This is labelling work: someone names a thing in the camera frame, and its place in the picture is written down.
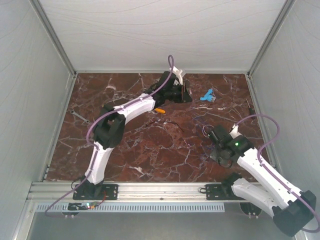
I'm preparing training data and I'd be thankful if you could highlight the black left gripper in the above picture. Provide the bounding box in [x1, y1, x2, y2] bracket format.
[166, 83, 194, 105]

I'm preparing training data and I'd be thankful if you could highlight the white wire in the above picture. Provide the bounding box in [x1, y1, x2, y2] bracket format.
[202, 124, 213, 138]

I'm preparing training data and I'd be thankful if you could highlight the black zip tie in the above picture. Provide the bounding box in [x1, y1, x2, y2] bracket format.
[144, 121, 185, 133]

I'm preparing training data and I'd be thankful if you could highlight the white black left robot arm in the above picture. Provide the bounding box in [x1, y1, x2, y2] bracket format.
[84, 67, 192, 199]

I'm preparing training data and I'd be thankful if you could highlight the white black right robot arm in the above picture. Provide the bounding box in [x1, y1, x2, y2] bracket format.
[208, 125, 317, 237]

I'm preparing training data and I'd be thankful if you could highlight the blue plastic connector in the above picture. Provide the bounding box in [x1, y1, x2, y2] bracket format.
[199, 88, 216, 103]

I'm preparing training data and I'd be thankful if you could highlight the small black screwdriver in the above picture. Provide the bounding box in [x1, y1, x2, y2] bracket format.
[246, 99, 256, 115]

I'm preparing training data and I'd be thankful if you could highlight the silver wrench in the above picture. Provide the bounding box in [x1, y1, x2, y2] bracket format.
[70, 110, 90, 123]

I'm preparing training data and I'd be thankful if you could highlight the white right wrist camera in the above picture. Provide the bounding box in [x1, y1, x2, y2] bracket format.
[229, 124, 242, 139]

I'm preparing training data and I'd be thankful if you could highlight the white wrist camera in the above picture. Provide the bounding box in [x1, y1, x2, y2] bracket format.
[170, 66, 186, 86]
[229, 124, 242, 139]

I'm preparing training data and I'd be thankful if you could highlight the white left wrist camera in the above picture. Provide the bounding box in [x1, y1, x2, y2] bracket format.
[170, 66, 186, 86]

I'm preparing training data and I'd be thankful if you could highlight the yellow handled screwdriver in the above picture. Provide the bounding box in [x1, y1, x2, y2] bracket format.
[154, 108, 166, 114]

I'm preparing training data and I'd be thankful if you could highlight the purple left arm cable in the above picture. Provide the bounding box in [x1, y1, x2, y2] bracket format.
[44, 54, 176, 218]

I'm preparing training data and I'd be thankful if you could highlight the black right mount plate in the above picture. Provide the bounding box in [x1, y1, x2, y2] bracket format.
[199, 184, 239, 201]

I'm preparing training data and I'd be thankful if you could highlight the black mount plate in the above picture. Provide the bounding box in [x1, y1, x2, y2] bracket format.
[72, 183, 119, 201]
[199, 184, 239, 201]

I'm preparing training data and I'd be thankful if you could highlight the black left mount plate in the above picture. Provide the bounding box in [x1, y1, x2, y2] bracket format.
[72, 183, 119, 201]

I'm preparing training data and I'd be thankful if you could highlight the grey slotted cable duct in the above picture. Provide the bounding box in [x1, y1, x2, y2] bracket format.
[35, 202, 225, 213]

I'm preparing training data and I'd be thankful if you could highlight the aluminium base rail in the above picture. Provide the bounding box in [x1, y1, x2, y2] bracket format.
[26, 181, 207, 203]

